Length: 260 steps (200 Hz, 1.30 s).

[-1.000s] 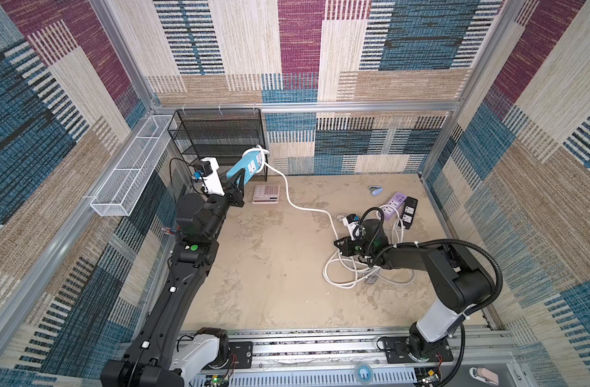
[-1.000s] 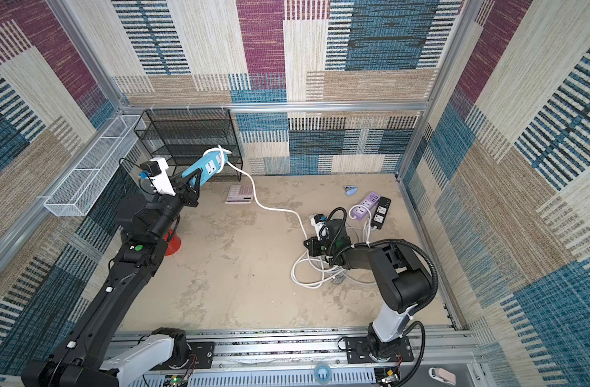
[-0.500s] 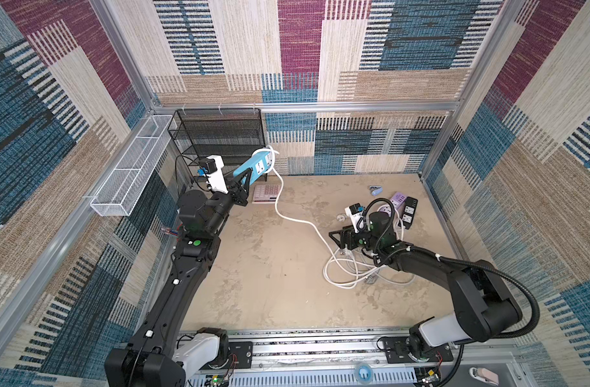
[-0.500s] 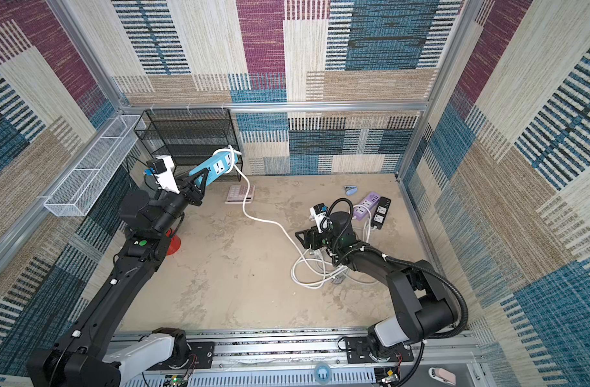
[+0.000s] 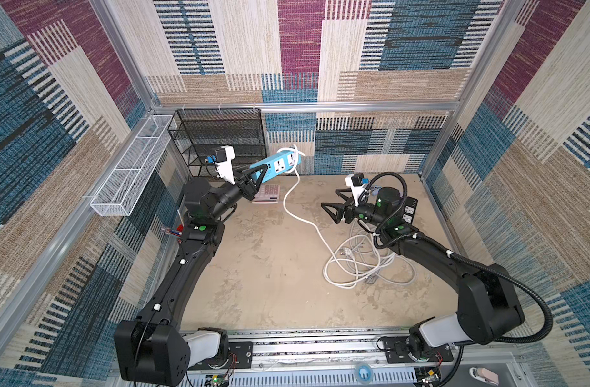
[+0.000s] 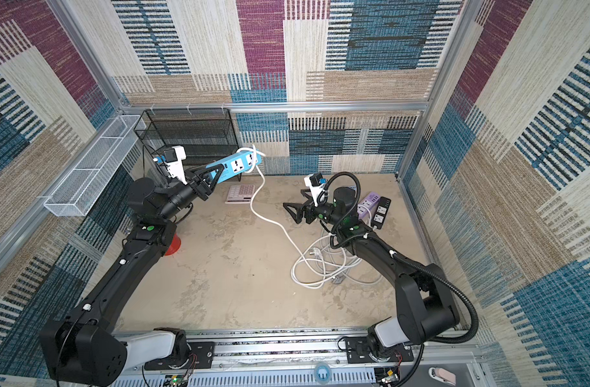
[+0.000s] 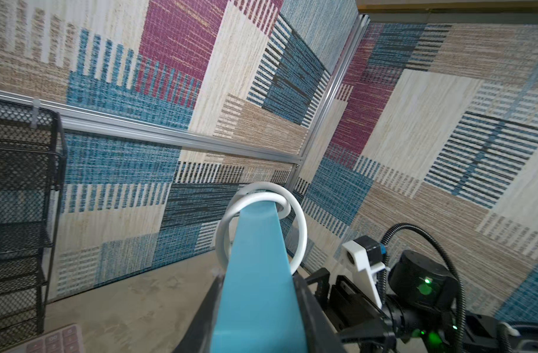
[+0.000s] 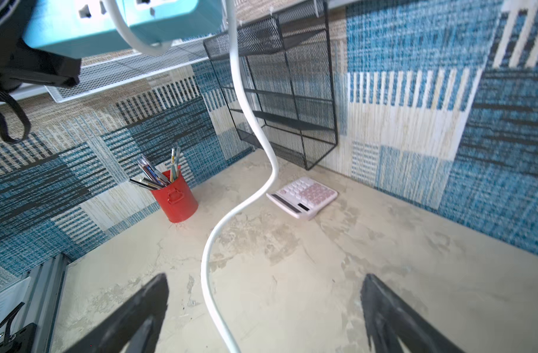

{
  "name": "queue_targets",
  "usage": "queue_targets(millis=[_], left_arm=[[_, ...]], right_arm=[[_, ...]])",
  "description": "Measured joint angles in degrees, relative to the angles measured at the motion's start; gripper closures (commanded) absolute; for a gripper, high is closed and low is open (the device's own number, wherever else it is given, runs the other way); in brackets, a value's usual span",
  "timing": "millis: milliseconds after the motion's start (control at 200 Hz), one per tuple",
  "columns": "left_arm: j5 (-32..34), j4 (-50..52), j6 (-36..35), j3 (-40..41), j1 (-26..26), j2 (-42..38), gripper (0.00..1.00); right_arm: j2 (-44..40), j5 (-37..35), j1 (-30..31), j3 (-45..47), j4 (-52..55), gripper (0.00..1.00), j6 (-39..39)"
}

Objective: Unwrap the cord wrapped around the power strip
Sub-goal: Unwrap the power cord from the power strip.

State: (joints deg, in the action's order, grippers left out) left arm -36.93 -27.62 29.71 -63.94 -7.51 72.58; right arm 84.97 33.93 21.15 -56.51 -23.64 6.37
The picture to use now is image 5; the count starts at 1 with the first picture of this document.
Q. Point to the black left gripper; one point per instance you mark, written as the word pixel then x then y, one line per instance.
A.
pixel 246 186

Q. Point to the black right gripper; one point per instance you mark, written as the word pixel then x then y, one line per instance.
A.
pixel 348 210

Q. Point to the purple power strip with cord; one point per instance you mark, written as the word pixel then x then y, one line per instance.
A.
pixel 362 251

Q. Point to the teal power strip with cord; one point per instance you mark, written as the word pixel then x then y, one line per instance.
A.
pixel 285 161

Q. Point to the black power strip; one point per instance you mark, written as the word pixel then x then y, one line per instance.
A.
pixel 410 210

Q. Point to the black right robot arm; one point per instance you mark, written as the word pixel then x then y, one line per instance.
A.
pixel 488 306

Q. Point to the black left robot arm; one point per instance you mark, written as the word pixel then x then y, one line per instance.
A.
pixel 150 348

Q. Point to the pink calculator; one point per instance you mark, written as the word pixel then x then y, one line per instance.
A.
pixel 268 194

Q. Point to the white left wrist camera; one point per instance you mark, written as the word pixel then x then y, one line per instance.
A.
pixel 222 161

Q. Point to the black wire mesh shelf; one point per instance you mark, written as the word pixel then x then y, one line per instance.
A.
pixel 197 133

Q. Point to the white wire mesh basket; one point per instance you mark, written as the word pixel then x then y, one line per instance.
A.
pixel 120 192

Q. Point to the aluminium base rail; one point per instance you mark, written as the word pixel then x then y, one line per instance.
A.
pixel 365 356

